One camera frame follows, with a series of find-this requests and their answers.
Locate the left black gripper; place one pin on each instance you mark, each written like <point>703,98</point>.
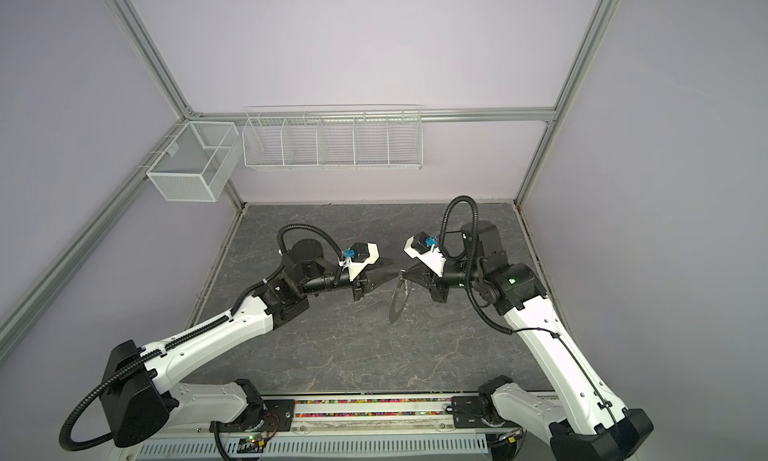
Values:
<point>371,282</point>

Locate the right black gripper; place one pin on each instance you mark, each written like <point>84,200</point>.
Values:
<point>433,281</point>

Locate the metal ring disc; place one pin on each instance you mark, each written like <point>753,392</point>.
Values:
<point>399,300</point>

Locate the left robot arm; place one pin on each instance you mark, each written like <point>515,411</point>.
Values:
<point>306,252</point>

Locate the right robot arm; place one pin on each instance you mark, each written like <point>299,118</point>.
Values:
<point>588,421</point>

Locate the white mesh box basket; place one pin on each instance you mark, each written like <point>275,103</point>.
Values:
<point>197,162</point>

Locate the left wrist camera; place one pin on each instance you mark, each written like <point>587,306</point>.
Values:
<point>358,257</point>

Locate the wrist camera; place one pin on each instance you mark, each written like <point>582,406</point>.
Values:
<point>358,257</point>
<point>424,248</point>

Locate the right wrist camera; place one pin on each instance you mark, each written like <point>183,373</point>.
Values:
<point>424,248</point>

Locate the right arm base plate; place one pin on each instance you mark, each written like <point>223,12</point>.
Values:
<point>475,412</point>

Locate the long white wire basket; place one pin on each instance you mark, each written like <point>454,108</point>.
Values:
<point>341,136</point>

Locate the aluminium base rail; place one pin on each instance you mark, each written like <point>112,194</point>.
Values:
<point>372,413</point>

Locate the white slotted cable duct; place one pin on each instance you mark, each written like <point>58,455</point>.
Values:
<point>324,447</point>

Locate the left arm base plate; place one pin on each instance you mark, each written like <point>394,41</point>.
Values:
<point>272,415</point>

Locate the aluminium frame profiles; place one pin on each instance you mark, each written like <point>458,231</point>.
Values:
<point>59,272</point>

